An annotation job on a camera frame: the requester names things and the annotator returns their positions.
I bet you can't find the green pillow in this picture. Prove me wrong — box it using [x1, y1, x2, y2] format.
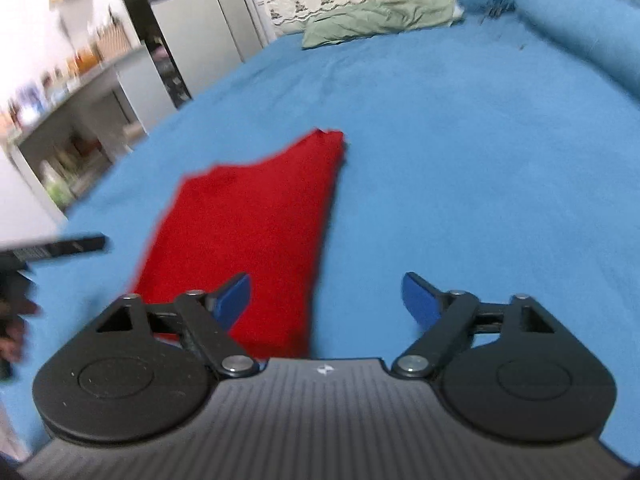
[301, 0, 464, 51]

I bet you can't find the red knit sweater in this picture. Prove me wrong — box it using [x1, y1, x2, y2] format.
[134, 129, 348, 360]

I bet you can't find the person's left hand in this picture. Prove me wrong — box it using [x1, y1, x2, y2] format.
[0, 300, 42, 367]

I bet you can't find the wicker basket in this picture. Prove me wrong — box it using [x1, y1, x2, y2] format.
[92, 21, 135, 62]

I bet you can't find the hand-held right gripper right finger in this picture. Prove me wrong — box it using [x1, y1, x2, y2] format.
[391, 272, 556, 378]

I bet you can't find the green and white package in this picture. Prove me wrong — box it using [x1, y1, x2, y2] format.
[40, 160, 76, 211]

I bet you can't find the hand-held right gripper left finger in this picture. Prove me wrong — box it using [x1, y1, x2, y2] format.
[95, 273, 258, 380]

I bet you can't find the white shelf desk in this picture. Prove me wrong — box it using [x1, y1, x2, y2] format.
[0, 42, 177, 223]

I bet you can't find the grey wardrobe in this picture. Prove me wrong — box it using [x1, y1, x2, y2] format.
[112, 0, 277, 109]

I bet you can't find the blue duvet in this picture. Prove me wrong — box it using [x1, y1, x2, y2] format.
[514, 0, 640, 106]

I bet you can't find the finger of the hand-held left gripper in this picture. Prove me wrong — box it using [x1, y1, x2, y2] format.
[15, 233, 108, 265]

